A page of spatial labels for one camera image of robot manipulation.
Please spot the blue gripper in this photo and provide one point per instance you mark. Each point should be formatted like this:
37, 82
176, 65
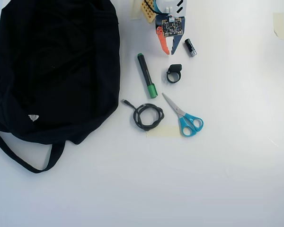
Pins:
175, 44

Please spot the white and teal robot arm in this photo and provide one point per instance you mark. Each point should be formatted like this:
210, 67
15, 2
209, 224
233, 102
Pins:
172, 4

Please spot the black fabric bag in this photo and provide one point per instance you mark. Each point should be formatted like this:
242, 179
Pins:
56, 71

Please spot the black and silver battery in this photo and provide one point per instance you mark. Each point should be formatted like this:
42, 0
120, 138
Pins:
190, 47

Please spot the black marker with green cap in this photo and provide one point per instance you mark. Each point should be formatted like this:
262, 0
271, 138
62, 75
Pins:
145, 73

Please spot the yellow perforated block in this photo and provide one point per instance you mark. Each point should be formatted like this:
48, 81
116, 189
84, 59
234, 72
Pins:
148, 13

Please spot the narrow masking tape strip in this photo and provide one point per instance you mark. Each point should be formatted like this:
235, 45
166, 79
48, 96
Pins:
135, 10

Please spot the wide masking tape strip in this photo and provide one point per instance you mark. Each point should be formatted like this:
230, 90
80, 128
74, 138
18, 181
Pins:
163, 132

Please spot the torn masking tape strip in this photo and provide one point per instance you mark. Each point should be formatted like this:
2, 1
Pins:
279, 24

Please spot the camera circuit board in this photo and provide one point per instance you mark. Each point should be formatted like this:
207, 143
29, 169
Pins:
171, 27

